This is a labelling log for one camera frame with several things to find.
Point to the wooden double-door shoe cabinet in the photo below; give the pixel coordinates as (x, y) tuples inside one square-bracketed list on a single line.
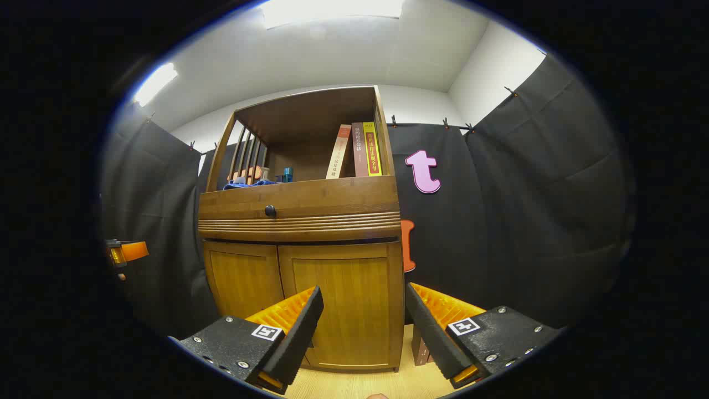
[(310, 111)]

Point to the black backdrop cloth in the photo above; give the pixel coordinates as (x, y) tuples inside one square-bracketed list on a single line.
[(526, 221)]

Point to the reddish brown book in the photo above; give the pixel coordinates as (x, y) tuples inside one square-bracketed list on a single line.
[(359, 149)]

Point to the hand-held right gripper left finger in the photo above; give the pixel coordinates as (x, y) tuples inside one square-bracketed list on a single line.
[(296, 338)]

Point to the wooden cabinet drawer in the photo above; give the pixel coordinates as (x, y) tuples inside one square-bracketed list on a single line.
[(332, 199)]

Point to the small orange toy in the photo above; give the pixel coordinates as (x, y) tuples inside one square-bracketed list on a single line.
[(243, 174)]

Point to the round black drawer knob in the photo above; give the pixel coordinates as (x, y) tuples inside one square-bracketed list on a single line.
[(270, 210)]

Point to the blue cloth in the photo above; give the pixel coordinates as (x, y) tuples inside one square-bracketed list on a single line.
[(249, 184)]

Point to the ceiling light panel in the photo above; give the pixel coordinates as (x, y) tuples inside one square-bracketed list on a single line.
[(155, 83)]

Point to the small teal toy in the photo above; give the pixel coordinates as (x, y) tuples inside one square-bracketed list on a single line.
[(286, 175)]

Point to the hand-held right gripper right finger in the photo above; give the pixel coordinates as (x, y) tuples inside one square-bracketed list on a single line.
[(432, 338)]

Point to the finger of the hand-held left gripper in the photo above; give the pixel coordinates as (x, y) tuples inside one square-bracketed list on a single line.
[(133, 251)]

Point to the dark brown book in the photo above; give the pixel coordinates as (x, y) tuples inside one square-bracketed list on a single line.
[(419, 350)]

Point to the wooden cabinet door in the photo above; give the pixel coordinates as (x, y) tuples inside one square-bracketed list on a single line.
[(243, 282), (354, 299)]

